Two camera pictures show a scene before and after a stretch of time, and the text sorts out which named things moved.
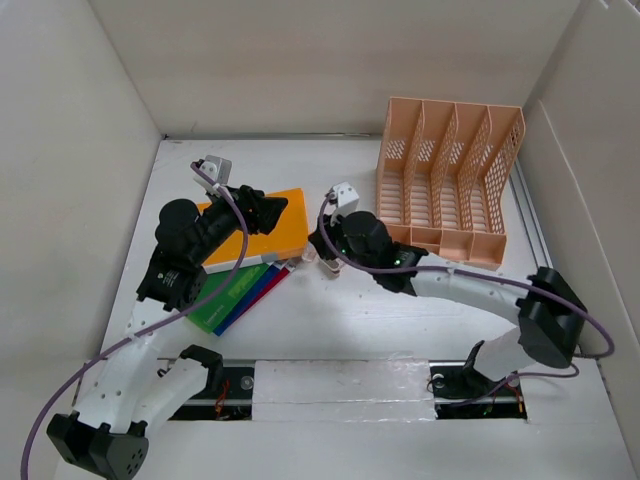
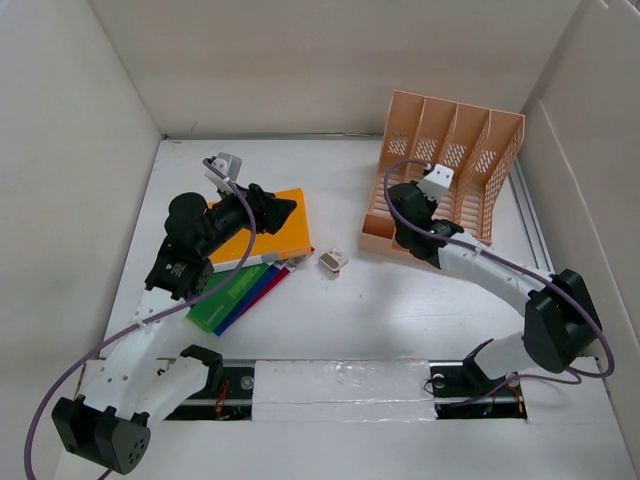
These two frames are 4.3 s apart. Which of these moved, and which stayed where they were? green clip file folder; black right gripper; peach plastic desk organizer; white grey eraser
Moved: black right gripper
Stayed: peach plastic desk organizer; white grey eraser; green clip file folder
